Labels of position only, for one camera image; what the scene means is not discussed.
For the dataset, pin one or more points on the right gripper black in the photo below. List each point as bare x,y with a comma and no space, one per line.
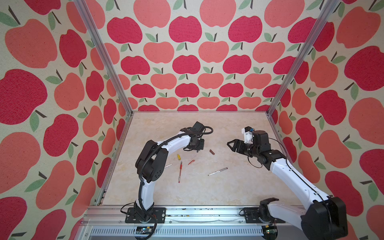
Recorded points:
238,144

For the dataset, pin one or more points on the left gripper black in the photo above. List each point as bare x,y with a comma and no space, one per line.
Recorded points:
201,147

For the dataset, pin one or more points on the red pen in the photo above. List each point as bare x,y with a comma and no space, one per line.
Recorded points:
180,172

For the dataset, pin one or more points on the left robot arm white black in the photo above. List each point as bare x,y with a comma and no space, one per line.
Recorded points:
152,161

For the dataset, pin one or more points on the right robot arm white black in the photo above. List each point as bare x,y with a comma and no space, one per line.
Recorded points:
322,217

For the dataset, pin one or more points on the white pen right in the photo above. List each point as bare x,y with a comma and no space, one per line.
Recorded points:
218,171

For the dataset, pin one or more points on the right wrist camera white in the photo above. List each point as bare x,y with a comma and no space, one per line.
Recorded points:
248,135

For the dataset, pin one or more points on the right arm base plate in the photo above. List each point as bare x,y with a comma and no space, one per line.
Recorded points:
252,216

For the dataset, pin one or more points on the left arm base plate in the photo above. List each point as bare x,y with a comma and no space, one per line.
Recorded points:
137,216

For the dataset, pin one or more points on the aluminium frame rail front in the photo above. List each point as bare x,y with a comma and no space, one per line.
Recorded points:
181,223

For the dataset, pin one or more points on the right aluminium frame post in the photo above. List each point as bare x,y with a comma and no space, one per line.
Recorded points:
319,24

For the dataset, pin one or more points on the aluminium frame post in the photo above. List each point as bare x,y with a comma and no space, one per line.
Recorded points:
103,53
319,24

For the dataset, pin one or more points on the left aluminium frame post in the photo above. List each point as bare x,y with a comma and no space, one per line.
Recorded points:
103,53

